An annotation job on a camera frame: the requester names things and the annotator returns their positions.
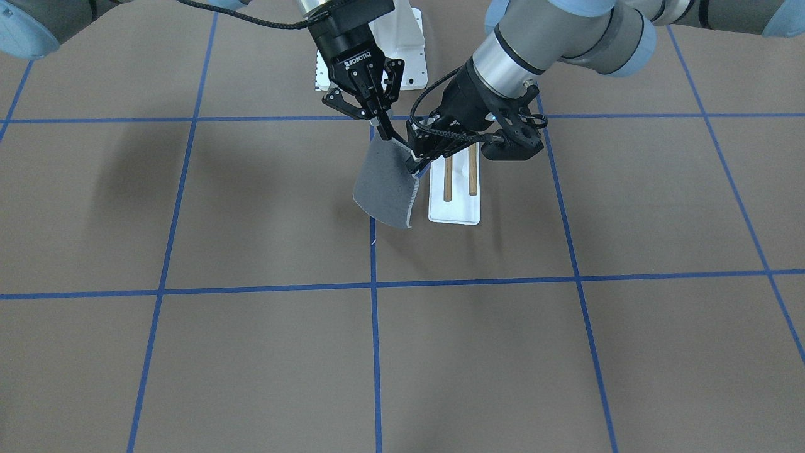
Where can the white camera pedestal column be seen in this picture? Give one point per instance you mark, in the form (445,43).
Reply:
(398,35)

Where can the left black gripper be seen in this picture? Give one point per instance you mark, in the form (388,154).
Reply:
(464,99)

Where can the white wooden towel rack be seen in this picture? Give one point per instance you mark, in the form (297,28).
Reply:
(454,188)

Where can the blue and grey towel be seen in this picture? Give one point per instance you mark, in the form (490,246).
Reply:
(385,189)

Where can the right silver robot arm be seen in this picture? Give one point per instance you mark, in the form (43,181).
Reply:
(364,83)

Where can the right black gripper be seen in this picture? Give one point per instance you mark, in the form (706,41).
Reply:
(344,45)

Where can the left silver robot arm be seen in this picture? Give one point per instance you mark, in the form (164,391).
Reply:
(612,38)

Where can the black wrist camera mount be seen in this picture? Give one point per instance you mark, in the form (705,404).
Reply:
(519,136)

